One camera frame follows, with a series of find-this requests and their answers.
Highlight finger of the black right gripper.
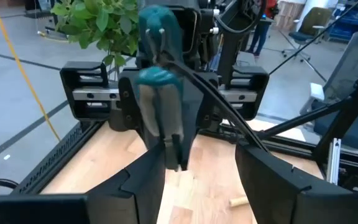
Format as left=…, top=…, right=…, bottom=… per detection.
left=118, top=68, right=155, bottom=150
left=180, top=72, right=221, bottom=171

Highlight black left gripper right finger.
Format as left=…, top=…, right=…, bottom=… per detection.
left=234, top=143, right=356, bottom=224

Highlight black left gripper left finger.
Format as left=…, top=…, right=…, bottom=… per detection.
left=86, top=144, right=167, bottom=224

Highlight wire hand rake wooden handle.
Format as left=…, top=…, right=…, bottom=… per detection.
left=227, top=195, right=250, bottom=208

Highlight dark green pruning shears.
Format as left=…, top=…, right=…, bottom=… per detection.
left=134, top=4, right=186, bottom=171

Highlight black perforated metal box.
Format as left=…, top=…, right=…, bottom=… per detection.
left=11, top=119, right=107, bottom=195

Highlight green leafy plant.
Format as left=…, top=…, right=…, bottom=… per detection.
left=50, top=0, right=142, bottom=82

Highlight person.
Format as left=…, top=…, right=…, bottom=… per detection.
left=247, top=0, right=280, bottom=59

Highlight black diagonal stand leg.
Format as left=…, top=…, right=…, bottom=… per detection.
left=311, top=52, right=358, bottom=164

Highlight wooden crate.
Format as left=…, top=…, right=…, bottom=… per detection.
left=273, top=0, right=308, bottom=29

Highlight olive office chair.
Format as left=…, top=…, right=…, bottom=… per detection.
left=281, top=6, right=334, bottom=63

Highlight grey mesh office chair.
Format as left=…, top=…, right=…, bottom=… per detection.
left=299, top=30, right=358, bottom=156

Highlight blue storage bins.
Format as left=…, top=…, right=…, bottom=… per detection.
left=329, top=0, right=358, bottom=43

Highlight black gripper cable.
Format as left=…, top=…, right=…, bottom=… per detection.
left=165, top=57, right=272, bottom=154

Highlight black aluminium table frame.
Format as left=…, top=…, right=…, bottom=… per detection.
left=197, top=119, right=358, bottom=195

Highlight yellow extension cable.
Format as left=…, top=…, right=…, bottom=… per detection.
left=0, top=0, right=62, bottom=142

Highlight silver aluminium post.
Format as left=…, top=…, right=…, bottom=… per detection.
left=326, top=138, right=342, bottom=185

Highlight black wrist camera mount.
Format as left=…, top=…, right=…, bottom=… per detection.
left=137, top=0, right=219, bottom=71

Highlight taut black cable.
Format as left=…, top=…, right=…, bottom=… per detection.
left=268, top=0, right=358, bottom=76

